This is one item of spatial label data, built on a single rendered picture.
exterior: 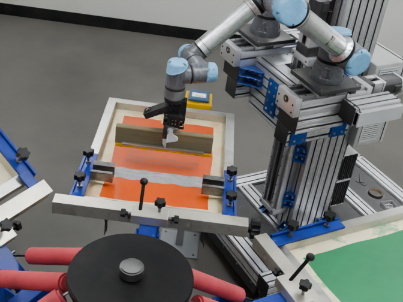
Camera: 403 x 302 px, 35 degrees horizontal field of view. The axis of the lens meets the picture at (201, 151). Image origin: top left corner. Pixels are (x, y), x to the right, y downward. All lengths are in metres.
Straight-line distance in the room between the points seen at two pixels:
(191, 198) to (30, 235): 1.46
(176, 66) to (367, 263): 0.97
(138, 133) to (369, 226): 0.95
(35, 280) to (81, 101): 3.30
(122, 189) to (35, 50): 3.38
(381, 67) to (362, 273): 1.21
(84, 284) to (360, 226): 1.23
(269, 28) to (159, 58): 2.69
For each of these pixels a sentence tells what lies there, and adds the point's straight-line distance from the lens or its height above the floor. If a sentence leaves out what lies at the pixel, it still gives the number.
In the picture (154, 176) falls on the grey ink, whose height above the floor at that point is 0.96.
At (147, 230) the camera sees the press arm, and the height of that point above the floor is 1.04.
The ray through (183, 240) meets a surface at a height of 0.01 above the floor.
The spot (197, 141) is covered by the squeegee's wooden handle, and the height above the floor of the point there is 1.12.
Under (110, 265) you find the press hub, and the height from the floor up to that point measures 1.32.
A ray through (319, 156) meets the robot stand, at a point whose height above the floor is 0.71.
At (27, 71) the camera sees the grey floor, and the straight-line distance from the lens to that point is 5.38.
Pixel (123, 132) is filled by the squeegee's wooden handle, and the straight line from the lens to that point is 2.51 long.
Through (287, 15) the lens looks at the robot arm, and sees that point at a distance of 2.37.
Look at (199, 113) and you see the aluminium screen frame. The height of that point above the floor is 0.99.
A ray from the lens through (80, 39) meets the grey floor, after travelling 5.95.
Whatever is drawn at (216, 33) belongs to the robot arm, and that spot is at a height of 1.50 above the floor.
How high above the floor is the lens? 2.45
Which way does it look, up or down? 33 degrees down
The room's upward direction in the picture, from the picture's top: 8 degrees clockwise
